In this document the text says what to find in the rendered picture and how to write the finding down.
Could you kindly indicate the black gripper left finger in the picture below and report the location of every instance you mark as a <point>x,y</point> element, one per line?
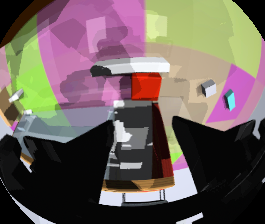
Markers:
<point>83,159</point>

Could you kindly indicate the small cyan block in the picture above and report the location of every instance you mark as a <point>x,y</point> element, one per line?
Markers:
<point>229,97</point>

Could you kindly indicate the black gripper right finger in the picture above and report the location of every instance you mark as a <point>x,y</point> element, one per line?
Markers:
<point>207,149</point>

